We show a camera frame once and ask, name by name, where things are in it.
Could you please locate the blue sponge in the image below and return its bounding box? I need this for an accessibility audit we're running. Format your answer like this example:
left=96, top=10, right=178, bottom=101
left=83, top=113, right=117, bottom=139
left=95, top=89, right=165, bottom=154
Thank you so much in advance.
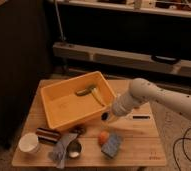
left=101, top=133, right=122, bottom=158

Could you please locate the yellow plastic bin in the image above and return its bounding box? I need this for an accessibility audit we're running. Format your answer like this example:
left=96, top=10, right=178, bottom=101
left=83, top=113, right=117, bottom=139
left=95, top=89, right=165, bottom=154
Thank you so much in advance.
left=41, top=71, right=116, bottom=131

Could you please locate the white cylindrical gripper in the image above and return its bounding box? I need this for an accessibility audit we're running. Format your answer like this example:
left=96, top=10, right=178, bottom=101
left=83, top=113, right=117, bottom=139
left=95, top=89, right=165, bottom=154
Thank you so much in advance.
left=100, top=92, right=142, bottom=124

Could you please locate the white cup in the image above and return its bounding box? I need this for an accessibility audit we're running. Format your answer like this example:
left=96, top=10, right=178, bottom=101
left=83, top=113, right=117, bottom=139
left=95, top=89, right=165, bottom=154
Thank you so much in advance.
left=18, top=133, right=40, bottom=154

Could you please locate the orange ball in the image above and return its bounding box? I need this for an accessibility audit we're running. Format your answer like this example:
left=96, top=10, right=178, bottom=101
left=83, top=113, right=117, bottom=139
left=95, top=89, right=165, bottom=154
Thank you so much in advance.
left=98, top=131, right=110, bottom=145

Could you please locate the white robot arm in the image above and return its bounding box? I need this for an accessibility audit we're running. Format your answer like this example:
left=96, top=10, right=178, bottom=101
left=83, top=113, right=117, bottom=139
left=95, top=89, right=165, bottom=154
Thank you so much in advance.
left=105, top=78, right=191, bottom=123

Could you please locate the black cable on floor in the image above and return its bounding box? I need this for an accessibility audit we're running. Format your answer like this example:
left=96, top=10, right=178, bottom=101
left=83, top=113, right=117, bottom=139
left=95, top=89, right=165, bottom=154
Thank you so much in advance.
left=172, top=125, right=191, bottom=171

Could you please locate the grey cloth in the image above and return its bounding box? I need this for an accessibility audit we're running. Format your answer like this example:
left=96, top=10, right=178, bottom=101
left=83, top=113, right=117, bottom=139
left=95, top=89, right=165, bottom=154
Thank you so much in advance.
left=48, top=133, right=77, bottom=169

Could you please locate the upper shelf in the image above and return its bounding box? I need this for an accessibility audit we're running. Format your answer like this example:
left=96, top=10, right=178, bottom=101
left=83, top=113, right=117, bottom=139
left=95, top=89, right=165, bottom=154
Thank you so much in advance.
left=48, top=0, right=191, bottom=18

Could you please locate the dark striped cylinder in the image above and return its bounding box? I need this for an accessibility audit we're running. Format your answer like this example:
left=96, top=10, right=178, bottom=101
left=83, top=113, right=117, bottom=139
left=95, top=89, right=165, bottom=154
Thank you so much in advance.
left=36, top=128, right=61, bottom=144

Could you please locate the small metal cup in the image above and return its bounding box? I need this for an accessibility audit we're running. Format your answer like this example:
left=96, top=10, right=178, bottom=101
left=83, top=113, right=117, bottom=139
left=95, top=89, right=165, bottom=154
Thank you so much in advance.
left=67, top=140, right=82, bottom=158

